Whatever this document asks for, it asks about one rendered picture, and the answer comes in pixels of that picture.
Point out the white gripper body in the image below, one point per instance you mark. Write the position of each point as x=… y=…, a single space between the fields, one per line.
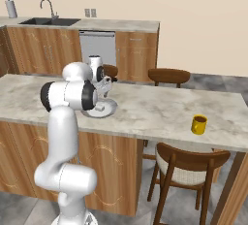
x=104 y=89

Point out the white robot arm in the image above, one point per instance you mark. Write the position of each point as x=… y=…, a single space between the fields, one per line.
x=61 y=138

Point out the white marshmallow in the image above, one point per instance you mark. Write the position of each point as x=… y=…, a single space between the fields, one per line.
x=100 y=107

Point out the yellow mug of hot chocolate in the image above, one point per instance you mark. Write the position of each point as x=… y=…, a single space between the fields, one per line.
x=198 y=126

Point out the grey round plate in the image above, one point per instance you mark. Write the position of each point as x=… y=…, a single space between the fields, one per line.
x=108 y=111

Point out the grey dishwasher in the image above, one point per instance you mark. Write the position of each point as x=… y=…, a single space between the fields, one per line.
x=97 y=46

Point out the wooden base cupboard with drawer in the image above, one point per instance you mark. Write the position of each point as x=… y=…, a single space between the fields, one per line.
x=136 y=56

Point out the wooden base cupboards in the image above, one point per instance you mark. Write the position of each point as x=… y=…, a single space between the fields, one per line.
x=38 y=49

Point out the wooden island cupboards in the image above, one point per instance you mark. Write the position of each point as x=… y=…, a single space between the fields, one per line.
x=106 y=167

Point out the dark double sink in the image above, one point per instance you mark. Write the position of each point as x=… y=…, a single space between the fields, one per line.
x=48 y=21

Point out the grey curved tap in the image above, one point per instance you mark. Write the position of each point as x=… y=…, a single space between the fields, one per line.
x=51 y=7

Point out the wooden chair with woven seat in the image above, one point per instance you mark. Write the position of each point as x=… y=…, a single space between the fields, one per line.
x=190 y=166

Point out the white paper towel roll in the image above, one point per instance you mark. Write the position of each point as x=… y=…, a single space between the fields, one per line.
x=11 y=9

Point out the wooden island side panel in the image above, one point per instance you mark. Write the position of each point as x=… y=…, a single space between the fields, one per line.
x=234 y=190

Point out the grey wall outlet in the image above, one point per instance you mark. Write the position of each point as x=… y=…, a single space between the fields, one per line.
x=90 y=13

